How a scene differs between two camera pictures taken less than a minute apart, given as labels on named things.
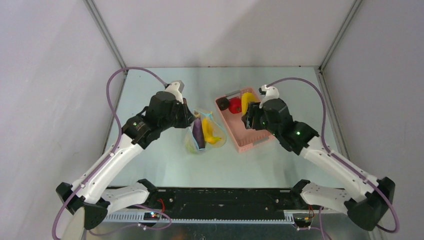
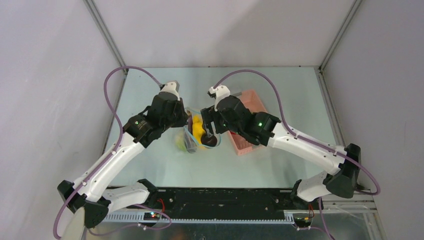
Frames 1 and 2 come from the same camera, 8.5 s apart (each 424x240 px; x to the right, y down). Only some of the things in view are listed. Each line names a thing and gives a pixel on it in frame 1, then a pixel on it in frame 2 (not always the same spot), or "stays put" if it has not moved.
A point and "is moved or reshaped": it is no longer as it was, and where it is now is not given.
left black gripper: x=187 y=116 stays put
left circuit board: x=151 y=216 stays put
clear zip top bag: x=204 y=133 stays put
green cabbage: x=190 y=147 -> x=180 y=143
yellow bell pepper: x=246 y=98 -> x=198 y=131
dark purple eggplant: x=198 y=131 is moved or reshaped
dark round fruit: x=222 y=103 is moved or reshaped
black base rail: x=235 y=199 stays put
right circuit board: x=302 y=222 stays put
